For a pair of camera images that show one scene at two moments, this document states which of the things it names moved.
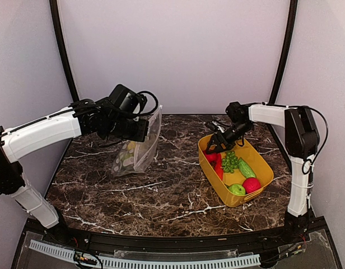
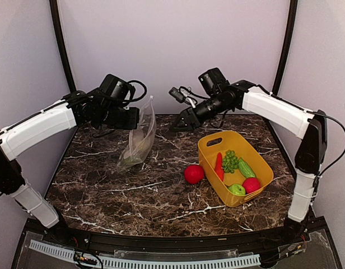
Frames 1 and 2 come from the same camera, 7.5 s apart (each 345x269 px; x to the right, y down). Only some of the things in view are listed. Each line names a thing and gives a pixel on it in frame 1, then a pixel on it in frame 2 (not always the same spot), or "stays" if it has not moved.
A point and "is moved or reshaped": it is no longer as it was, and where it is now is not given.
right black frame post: x=287 y=47 stays
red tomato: x=211 y=157 to x=194 y=174
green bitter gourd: x=246 y=168 stays
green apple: x=237 y=189 stays
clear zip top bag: x=131 y=157 is moved or reshaped
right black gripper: x=216 y=138 to x=191 y=118
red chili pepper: x=218 y=164 stays
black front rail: x=105 y=244 stays
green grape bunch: x=231 y=162 stays
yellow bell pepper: x=131 y=146 to x=141 y=146
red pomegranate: x=251 y=185 stays
